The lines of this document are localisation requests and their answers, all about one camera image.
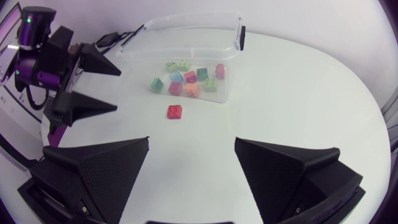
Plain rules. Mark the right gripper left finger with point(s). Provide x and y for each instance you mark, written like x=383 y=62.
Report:
x=102 y=180

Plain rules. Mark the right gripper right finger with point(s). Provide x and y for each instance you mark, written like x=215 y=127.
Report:
x=286 y=183

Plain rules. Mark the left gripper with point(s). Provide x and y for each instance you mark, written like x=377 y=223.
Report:
x=71 y=74

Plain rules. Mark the clear plastic container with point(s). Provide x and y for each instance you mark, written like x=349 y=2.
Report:
x=186 y=49

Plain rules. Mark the black power brick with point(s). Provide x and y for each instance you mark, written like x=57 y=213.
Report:
x=107 y=39

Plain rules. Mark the dark mat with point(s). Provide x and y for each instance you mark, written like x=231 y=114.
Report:
x=57 y=135

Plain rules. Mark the light green toy brick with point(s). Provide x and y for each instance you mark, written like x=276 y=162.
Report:
x=184 y=65
x=211 y=84
x=171 y=66

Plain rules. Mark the light blue toy brick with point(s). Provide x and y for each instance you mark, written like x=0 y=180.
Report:
x=176 y=76

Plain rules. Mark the pink toy brick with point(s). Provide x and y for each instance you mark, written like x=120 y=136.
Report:
x=190 y=76

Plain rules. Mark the orange toy brick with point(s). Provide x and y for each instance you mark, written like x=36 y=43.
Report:
x=192 y=90

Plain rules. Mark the teal toy brick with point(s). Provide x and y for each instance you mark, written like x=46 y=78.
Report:
x=202 y=74

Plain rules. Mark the magenta toy brick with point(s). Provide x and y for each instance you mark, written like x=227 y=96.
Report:
x=220 y=71

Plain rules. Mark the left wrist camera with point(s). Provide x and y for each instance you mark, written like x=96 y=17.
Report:
x=59 y=43

